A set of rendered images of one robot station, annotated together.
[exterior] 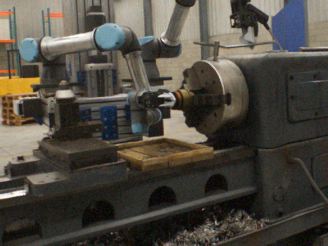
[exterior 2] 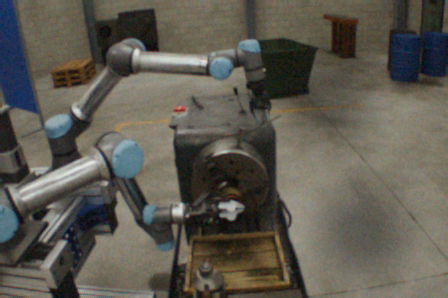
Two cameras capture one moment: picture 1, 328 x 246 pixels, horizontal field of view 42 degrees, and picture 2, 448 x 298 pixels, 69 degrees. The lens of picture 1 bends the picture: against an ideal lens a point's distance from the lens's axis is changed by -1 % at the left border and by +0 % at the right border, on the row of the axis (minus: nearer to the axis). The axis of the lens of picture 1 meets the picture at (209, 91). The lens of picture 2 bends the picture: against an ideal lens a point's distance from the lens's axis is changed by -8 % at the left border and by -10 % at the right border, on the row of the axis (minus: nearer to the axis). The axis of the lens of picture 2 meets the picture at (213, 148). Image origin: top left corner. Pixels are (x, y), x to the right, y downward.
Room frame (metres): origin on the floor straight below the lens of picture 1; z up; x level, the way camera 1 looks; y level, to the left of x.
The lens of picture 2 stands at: (1.09, 1.05, 1.83)
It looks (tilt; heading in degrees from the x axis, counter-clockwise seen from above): 25 degrees down; 307
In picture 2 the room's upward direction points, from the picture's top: 5 degrees counter-clockwise
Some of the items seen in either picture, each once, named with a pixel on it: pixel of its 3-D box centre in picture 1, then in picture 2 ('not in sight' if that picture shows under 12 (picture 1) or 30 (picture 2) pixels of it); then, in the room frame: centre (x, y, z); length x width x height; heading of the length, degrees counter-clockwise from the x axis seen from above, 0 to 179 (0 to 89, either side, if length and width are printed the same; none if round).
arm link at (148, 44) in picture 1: (146, 48); (60, 133); (2.42, 0.35, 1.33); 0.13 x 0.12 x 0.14; 118
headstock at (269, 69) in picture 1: (277, 94); (223, 145); (2.07, -0.33, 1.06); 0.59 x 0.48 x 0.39; 125
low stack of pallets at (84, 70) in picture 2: not in sight; (74, 72); (9.05, -3.93, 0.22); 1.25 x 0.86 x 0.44; 130
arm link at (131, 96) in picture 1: (138, 98); (159, 215); (1.91, 0.32, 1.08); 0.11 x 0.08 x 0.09; 34
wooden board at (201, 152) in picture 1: (155, 152); (235, 262); (1.66, 0.22, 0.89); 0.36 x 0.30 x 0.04; 35
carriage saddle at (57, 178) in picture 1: (61, 165); not in sight; (1.45, 0.52, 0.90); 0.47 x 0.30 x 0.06; 35
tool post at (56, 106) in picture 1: (67, 112); (210, 292); (1.54, 0.52, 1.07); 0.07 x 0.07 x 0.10; 35
